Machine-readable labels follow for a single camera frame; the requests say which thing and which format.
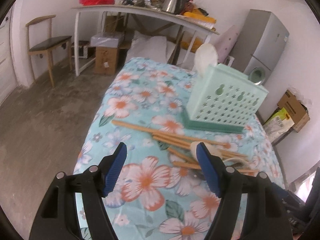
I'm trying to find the wooden chair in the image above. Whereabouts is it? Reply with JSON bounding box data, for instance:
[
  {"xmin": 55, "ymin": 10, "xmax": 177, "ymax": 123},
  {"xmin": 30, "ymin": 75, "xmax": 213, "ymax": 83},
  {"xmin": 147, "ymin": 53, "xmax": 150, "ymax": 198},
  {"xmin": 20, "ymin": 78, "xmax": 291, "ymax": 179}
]
[{"xmin": 26, "ymin": 14, "xmax": 73, "ymax": 88}]

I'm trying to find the white rice paddle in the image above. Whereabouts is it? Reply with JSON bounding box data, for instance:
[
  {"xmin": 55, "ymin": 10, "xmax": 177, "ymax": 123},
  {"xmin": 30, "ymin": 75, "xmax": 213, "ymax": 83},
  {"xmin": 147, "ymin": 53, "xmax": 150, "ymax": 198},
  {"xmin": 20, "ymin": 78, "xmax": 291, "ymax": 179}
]
[{"xmin": 194, "ymin": 44, "xmax": 218, "ymax": 77}]

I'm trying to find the white panel door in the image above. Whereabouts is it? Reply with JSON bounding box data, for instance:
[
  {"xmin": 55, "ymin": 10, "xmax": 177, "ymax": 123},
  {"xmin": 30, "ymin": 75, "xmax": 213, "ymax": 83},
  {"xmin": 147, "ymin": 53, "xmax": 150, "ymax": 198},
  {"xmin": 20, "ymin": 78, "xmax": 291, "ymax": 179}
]
[{"xmin": 0, "ymin": 7, "xmax": 18, "ymax": 105}]

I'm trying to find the white plastic spoon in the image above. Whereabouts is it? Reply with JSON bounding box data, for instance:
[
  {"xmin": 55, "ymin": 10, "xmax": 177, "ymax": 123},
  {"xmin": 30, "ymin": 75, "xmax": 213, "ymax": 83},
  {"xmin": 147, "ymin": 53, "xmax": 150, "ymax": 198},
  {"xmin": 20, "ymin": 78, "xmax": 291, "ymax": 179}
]
[{"xmin": 190, "ymin": 141, "xmax": 248, "ymax": 165}]

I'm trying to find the white and green sack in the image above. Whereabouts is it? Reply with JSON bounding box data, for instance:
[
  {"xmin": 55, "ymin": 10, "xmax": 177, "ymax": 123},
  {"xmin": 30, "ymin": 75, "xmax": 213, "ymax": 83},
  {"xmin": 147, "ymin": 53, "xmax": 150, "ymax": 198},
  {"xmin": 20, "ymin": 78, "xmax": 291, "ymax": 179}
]
[{"xmin": 264, "ymin": 107, "xmax": 295, "ymax": 140}]

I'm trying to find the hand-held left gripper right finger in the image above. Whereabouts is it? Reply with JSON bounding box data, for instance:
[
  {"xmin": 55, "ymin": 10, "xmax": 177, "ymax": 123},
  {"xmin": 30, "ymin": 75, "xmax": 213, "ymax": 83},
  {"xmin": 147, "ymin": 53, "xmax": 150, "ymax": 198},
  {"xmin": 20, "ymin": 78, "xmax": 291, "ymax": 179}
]
[{"xmin": 196, "ymin": 142, "xmax": 293, "ymax": 240}]

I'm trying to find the white metal frame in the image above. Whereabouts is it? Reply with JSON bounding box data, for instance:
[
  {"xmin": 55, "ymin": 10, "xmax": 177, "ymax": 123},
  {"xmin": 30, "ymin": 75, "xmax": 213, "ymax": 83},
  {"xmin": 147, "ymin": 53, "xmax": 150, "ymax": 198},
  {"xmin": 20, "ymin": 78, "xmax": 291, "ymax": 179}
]
[{"xmin": 71, "ymin": 41, "xmax": 92, "ymax": 60}]

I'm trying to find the brown cardboard box with label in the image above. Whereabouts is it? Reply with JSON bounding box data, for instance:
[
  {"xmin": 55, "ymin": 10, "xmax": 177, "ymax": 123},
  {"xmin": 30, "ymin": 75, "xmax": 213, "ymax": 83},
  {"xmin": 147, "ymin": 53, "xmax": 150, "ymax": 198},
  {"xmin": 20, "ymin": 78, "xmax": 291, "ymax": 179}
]
[{"xmin": 95, "ymin": 45, "xmax": 119, "ymax": 75}]

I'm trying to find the plastic-wrapped white box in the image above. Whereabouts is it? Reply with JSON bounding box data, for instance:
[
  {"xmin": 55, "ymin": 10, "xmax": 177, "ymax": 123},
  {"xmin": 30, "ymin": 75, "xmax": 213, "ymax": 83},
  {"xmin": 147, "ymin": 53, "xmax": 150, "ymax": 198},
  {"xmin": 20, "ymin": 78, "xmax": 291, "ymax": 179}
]
[{"xmin": 90, "ymin": 32, "xmax": 125, "ymax": 48}]

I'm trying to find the yellow brush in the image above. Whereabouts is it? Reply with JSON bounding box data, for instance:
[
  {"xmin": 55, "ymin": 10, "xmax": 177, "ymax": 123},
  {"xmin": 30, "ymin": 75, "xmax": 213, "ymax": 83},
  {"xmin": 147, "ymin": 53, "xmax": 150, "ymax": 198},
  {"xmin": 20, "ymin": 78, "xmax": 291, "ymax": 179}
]
[{"xmin": 183, "ymin": 10, "xmax": 216, "ymax": 30}]

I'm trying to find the tall cardboard box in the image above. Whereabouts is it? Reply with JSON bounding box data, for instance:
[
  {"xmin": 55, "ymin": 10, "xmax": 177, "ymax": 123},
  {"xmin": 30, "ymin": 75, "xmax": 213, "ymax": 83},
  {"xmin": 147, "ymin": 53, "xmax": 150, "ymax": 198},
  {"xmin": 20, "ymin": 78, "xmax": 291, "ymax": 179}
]
[{"xmin": 104, "ymin": 15, "xmax": 125, "ymax": 33}]

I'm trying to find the yellow bag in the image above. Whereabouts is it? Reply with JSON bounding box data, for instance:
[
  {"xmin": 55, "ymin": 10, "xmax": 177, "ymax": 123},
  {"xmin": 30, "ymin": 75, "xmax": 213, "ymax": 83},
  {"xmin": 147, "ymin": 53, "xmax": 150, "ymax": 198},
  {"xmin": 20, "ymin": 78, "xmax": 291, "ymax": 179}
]
[{"xmin": 181, "ymin": 37, "xmax": 204, "ymax": 53}]

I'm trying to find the mint green utensil holder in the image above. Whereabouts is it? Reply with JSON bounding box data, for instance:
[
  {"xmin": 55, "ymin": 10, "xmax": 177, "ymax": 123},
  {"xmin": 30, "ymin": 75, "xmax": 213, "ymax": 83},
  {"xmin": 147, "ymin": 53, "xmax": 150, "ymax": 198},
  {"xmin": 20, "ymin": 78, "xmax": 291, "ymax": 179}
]
[{"xmin": 184, "ymin": 64, "xmax": 270, "ymax": 134}]

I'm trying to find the steel electric kettle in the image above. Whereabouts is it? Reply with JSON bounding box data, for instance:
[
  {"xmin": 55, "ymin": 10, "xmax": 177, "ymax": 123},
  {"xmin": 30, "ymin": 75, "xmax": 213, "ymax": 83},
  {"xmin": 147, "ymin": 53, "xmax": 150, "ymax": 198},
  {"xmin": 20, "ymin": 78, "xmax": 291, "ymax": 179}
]
[{"xmin": 162, "ymin": 0, "xmax": 182, "ymax": 14}]

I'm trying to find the open cardboard box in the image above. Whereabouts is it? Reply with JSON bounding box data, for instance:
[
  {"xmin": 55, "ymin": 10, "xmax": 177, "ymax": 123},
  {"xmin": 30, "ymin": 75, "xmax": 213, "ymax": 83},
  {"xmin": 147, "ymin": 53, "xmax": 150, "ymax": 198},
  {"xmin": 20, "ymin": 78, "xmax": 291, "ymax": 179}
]
[{"xmin": 277, "ymin": 89, "xmax": 310, "ymax": 133}]

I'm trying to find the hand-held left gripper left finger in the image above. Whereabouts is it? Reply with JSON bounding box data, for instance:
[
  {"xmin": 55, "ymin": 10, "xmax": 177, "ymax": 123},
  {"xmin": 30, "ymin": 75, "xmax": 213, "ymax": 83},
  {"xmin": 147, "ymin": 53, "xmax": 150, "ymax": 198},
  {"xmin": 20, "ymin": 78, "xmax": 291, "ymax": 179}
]
[{"xmin": 29, "ymin": 142, "xmax": 127, "ymax": 240}]

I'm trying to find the round grey basin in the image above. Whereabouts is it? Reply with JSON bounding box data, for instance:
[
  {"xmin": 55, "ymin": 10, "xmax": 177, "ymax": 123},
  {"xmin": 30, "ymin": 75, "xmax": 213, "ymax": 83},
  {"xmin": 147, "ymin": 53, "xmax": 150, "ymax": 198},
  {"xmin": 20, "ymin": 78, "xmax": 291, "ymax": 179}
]
[{"xmin": 249, "ymin": 66, "xmax": 266, "ymax": 86}]

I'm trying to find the white pillow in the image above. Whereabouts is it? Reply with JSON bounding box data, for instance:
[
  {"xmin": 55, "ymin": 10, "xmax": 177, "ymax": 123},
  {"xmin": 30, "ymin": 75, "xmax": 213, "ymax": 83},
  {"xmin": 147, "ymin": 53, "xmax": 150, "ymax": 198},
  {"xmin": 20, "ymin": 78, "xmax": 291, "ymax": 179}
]
[{"xmin": 127, "ymin": 31, "xmax": 178, "ymax": 64}]

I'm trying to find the blue floral blanket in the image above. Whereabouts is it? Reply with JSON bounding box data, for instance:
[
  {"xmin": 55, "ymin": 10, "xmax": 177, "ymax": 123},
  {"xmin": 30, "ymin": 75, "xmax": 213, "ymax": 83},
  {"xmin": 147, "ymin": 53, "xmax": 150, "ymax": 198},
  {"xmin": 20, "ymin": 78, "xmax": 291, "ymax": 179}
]
[{"xmin": 72, "ymin": 57, "xmax": 287, "ymax": 240}]

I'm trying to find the pile of dark clutter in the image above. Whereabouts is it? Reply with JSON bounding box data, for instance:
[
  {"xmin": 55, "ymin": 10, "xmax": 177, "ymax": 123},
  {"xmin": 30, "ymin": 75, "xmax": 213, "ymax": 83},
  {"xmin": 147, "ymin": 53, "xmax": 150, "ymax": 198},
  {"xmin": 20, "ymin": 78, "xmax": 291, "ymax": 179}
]
[{"xmin": 135, "ymin": 0, "xmax": 167, "ymax": 9}]

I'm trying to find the white metal table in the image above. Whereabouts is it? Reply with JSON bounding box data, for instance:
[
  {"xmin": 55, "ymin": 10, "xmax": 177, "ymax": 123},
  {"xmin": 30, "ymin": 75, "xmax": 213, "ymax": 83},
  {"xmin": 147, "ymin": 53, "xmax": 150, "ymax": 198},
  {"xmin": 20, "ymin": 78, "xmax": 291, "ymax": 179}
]
[{"xmin": 71, "ymin": 4, "xmax": 220, "ymax": 77}]

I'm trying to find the grey refrigerator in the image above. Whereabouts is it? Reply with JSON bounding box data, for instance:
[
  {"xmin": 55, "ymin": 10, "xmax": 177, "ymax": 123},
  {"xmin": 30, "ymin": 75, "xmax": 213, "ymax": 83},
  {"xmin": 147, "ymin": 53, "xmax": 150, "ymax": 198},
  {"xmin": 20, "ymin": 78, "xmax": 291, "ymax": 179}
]
[{"xmin": 229, "ymin": 9, "xmax": 290, "ymax": 85}]

